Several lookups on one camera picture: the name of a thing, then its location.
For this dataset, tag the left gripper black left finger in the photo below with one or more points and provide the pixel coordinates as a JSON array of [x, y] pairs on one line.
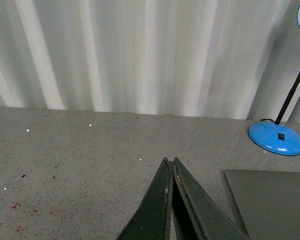
[[152, 219]]

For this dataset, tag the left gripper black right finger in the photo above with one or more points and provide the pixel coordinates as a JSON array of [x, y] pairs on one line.
[[196, 216]]

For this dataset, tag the grey laptop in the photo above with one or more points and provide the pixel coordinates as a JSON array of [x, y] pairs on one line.
[[268, 202]]

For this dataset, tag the blue desk lamp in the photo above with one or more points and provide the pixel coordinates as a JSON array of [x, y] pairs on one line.
[[277, 137]]

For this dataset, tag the white pleated curtain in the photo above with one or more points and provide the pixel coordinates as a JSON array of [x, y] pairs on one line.
[[234, 59]]

